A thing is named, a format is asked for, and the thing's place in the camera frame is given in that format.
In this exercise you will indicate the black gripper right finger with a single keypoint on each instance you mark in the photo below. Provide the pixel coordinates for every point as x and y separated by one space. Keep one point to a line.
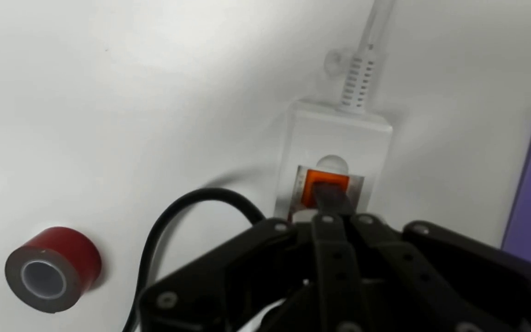
461 276

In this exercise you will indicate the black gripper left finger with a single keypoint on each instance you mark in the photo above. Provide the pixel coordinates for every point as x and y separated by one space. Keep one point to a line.
228 276

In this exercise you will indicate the white adapter with orange switch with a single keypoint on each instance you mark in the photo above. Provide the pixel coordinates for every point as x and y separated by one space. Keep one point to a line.
339 138

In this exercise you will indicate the red tape roll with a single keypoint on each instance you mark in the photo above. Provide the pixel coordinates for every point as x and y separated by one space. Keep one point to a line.
63 258

